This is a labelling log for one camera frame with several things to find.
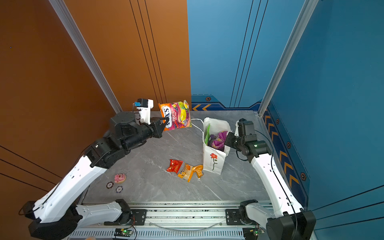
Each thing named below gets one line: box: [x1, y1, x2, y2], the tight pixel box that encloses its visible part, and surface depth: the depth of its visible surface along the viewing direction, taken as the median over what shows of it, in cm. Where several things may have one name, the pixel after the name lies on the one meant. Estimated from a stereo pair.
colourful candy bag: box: [158, 100, 192, 132], surface depth 64 cm
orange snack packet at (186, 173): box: [177, 163, 193, 183], surface depth 88 cm
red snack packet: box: [166, 159, 183, 174], surface depth 91 cm
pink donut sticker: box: [114, 173, 126, 184], surface depth 86 cm
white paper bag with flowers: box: [202, 117, 232, 175], surface depth 81 cm
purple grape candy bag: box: [207, 130, 228, 152], surface depth 86 cm
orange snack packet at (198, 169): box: [187, 164, 204, 183], surface depth 89 cm
